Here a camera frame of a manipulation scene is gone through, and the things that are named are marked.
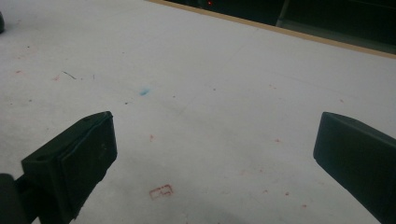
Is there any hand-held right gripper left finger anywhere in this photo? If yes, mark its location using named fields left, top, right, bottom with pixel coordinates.
left=21, top=110, right=119, bottom=224

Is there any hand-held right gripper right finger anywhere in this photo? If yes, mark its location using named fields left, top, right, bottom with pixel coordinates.
left=313, top=111, right=396, bottom=224

